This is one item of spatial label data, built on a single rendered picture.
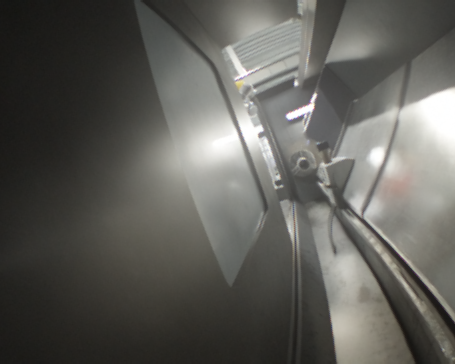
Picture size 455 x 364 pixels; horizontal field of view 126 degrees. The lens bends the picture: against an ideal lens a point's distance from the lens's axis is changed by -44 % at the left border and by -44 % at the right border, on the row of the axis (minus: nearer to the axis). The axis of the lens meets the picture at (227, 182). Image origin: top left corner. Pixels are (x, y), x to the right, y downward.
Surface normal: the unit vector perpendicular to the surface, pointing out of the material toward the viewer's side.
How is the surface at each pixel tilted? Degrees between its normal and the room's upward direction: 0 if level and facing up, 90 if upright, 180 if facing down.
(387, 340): 0
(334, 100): 90
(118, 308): 94
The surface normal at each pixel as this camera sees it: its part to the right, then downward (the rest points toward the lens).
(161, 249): 0.90, -0.31
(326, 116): -0.29, 0.15
